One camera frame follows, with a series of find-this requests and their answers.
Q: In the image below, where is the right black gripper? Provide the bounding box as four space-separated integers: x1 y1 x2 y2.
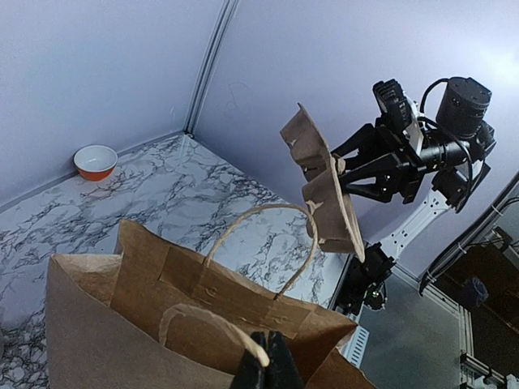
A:
331 117 425 203

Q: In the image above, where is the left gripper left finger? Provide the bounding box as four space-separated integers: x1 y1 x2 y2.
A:
233 351 267 389

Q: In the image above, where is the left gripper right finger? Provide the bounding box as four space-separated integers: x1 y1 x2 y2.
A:
265 331 304 389

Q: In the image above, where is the brown cardboard cup carrier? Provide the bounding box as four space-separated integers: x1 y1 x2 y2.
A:
281 105 365 263

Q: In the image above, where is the brown paper bag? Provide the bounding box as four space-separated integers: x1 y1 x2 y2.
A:
45 220 370 388

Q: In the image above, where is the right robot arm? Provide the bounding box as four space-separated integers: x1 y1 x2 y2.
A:
332 76 496 315

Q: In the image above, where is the orange bowl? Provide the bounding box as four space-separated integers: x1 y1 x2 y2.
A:
73 145 118 182

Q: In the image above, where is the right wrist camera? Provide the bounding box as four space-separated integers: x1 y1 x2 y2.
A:
372 79 424 156

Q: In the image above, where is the right aluminium frame post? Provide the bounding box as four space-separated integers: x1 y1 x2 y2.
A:
183 0 240 138

